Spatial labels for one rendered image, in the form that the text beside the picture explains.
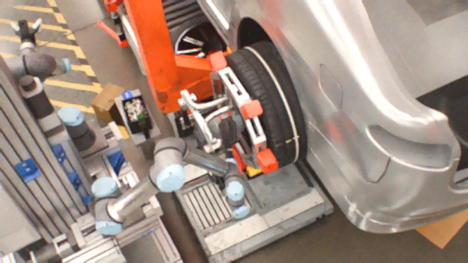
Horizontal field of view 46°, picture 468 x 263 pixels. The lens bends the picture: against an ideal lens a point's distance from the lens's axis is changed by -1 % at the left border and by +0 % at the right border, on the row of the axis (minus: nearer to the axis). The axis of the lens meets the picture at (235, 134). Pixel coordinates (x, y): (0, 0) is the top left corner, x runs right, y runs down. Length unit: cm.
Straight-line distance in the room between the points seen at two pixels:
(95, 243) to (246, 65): 113
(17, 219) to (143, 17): 115
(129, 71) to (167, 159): 230
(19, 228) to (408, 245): 218
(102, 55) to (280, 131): 237
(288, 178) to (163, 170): 135
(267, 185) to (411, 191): 136
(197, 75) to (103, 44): 161
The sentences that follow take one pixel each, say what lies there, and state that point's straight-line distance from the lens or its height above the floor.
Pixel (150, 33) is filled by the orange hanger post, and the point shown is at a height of 118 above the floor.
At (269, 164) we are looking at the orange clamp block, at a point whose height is 88.
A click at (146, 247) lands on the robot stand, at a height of 21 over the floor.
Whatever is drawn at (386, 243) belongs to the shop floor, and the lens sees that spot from 354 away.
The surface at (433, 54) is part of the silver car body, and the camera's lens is 316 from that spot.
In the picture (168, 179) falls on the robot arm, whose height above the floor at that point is 128.
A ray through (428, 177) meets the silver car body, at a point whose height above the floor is 135.
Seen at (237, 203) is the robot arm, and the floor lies 93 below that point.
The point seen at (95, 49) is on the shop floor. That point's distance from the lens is 478.
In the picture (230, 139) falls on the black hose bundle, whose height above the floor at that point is 99.
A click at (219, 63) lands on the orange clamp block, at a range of 288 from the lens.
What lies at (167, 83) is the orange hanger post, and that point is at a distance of 326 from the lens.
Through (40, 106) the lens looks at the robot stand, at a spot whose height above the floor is 145.
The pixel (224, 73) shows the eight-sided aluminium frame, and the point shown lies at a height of 112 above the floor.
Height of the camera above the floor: 314
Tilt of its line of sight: 53 degrees down
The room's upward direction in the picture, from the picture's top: 8 degrees counter-clockwise
